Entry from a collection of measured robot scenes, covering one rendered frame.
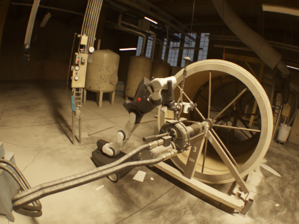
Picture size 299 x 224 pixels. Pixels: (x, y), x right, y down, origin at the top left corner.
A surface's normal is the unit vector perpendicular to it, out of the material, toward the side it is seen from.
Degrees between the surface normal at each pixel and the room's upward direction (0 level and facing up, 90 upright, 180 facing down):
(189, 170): 90
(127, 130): 90
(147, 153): 90
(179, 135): 90
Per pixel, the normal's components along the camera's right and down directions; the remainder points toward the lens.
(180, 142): -0.68, 0.07
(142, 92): 0.02, 0.56
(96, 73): 0.04, 0.24
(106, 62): 0.48, 0.27
